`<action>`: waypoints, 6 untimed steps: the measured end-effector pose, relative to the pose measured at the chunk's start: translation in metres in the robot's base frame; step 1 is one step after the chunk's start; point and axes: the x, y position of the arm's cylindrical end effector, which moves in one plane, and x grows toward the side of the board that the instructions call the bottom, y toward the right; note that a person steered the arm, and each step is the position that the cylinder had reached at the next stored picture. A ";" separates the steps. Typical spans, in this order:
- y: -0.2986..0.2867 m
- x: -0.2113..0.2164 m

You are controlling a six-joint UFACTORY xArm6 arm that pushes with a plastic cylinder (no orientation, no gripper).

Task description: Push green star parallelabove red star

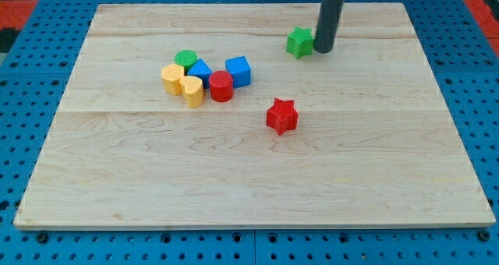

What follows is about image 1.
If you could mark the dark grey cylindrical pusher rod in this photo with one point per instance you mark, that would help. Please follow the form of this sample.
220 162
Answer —
327 25

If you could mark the green star block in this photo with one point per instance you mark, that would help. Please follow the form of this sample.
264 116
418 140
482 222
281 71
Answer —
300 42

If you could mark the red star block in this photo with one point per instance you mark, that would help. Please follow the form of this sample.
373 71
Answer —
282 116

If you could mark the blue cube block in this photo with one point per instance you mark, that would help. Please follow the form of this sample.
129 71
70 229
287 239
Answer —
240 70

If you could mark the red cylinder block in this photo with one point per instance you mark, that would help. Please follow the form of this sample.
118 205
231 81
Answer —
221 86

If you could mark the blue triangle block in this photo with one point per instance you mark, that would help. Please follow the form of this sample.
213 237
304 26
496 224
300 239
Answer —
201 70

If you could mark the light wooden board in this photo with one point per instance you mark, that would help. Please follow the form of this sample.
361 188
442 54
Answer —
375 145

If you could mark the green cylinder block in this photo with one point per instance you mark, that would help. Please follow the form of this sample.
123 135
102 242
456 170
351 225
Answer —
186 58

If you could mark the yellow heart block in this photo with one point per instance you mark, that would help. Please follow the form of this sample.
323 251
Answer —
192 90

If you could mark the yellow hexagon block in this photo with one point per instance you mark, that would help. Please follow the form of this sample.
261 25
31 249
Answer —
171 75

